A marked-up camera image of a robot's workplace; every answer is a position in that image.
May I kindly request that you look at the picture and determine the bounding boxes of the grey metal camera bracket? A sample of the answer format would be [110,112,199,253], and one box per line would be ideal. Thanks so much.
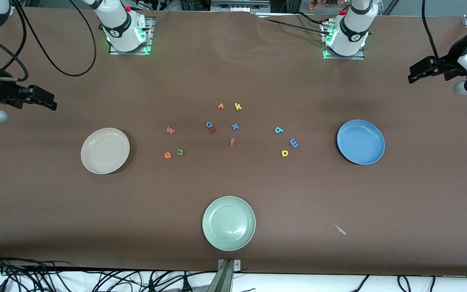
[217,259,241,292]

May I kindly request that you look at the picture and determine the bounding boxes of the orange brown background object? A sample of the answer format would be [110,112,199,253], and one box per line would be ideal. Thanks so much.
[308,0,339,11]

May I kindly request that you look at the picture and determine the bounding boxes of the black floor cable tangle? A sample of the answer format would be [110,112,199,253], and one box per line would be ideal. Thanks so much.
[0,249,218,292]

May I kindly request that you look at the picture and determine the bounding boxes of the pale green round plate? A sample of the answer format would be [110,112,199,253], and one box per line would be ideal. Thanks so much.
[202,196,256,252]

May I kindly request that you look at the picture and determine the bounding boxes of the grey metal box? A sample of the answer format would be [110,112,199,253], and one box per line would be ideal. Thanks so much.
[210,0,271,12]

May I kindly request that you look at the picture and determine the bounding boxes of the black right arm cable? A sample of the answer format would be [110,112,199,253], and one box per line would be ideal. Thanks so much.
[0,0,97,82]

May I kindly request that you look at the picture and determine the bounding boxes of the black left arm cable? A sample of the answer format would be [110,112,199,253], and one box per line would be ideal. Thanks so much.
[422,0,441,69]

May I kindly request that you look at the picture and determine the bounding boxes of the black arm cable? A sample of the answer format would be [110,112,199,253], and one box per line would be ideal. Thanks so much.
[0,0,97,82]
[422,0,441,69]

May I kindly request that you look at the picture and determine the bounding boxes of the black braided base cable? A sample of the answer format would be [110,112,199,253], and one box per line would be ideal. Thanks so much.
[264,18,326,36]

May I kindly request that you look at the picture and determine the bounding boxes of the beige round plate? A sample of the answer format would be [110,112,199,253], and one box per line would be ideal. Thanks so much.
[81,128,131,175]

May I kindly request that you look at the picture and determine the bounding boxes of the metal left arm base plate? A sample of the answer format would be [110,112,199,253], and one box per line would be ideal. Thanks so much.
[321,20,366,60]

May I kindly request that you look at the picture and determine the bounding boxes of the brown table cover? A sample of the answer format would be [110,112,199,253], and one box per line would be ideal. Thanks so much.
[0,6,467,277]

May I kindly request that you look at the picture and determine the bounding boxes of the blue round plate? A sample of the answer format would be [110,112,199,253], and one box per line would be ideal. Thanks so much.
[336,119,386,165]

